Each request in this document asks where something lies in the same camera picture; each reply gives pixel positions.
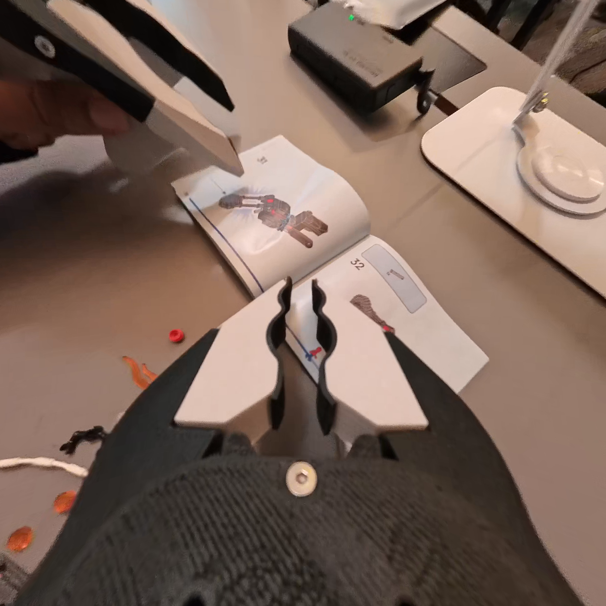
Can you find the large orange lego flame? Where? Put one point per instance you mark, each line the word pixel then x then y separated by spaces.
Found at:
pixel 137 374

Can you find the orange round lego stud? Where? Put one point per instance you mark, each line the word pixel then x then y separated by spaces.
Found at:
pixel 65 502
pixel 20 538

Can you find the white instruction booklet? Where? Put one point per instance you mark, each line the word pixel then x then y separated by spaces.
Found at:
pixel 307 199

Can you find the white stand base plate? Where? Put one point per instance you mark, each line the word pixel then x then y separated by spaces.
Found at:
pixel 473 156

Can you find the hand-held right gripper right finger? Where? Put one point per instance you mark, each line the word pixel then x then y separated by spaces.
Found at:
pixel 374 378

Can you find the black rectangular box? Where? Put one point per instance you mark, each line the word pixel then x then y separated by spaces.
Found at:
pixel 341 52

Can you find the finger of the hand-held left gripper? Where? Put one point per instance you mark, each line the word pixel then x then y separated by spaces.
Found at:
pixel 189 128
pixel 189 61

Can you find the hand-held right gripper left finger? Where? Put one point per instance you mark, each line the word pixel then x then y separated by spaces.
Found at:
pixel 227 378

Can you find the person's left hand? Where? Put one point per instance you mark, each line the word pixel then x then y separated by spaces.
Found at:
pixel 57 113

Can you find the red round lego stud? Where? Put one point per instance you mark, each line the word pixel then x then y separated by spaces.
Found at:
pixel 176 335

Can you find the black lego claw piece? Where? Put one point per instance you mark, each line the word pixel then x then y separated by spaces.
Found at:
pixel 80 438

